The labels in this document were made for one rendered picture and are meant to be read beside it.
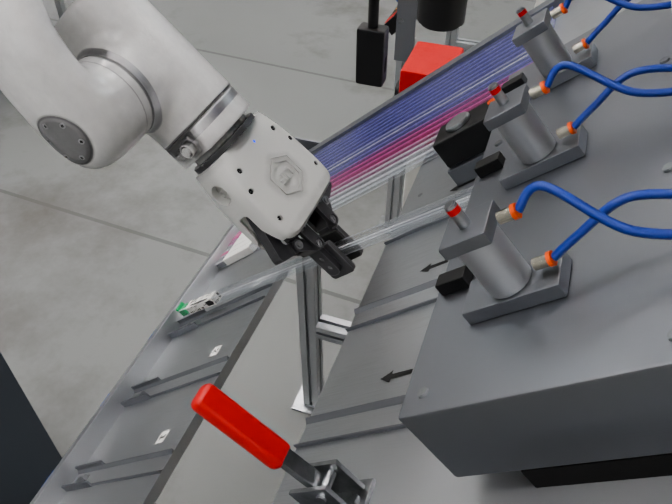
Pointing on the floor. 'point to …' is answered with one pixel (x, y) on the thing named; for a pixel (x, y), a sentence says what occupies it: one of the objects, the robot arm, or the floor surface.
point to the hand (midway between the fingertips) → (336, 251)
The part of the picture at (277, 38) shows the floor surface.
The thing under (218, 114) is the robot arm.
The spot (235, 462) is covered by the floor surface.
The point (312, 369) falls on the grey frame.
